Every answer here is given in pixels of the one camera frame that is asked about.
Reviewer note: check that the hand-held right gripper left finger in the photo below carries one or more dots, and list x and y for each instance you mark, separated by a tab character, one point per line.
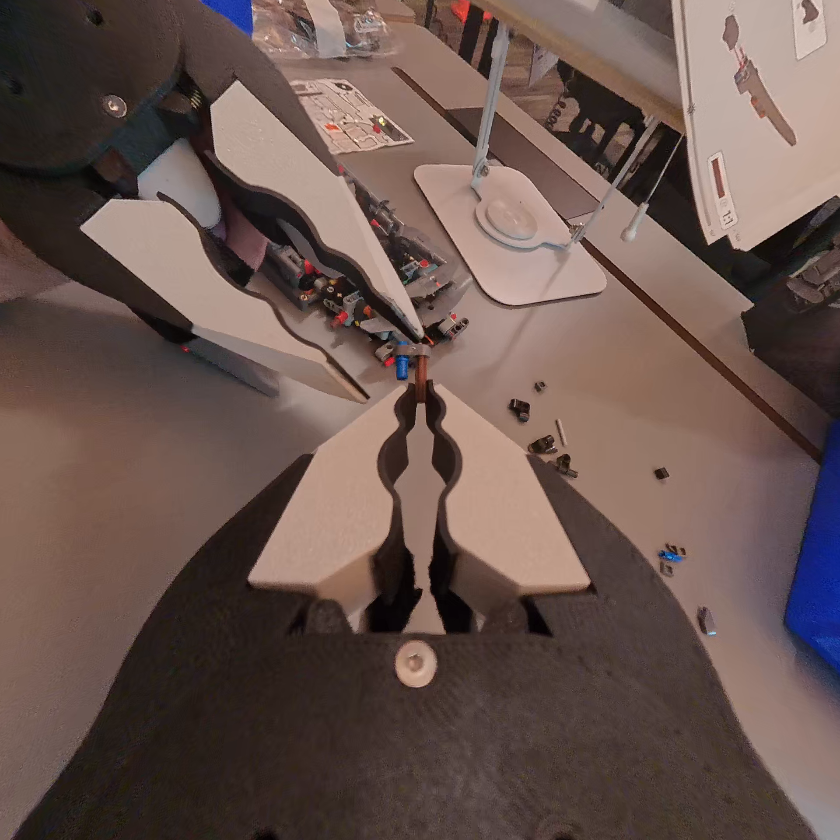
321	518

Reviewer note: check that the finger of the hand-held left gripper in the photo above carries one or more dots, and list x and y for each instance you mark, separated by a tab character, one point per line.
164	256
308	184

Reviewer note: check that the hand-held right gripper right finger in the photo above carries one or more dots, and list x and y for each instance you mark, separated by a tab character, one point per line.
518	518

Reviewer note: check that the grey lego car model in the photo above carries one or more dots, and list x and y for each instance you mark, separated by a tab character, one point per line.
407	262

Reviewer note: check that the brown lego axle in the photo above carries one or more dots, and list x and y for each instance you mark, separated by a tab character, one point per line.
421	380

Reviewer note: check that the black lego axle connector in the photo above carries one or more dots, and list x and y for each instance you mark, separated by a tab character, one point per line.
564	466

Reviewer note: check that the dark grey lego panel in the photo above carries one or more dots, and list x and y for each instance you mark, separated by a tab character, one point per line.
542	446

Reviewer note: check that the lego sticker sheet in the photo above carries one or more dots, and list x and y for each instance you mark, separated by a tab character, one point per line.
354	118

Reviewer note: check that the white lego axle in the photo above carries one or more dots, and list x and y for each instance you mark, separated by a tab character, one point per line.
562	433

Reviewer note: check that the black lego angle beam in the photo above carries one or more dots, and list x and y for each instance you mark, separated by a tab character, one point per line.
520	408

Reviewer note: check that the small grey lego slope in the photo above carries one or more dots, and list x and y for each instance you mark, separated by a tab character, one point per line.
706	621

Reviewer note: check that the black toy set box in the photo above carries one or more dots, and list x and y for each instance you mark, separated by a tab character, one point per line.
800	341

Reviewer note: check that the lego instruction booklet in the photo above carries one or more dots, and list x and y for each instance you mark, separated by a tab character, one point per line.
754	98

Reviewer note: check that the person's left hand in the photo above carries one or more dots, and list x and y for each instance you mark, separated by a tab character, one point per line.
246	239

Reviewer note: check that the clear plastic parts bags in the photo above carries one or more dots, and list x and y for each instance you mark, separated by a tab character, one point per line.
321	26

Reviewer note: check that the white book stand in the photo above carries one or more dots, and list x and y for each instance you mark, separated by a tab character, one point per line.
525	249

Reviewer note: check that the blue plastic bin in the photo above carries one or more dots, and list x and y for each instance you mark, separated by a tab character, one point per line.
817	558

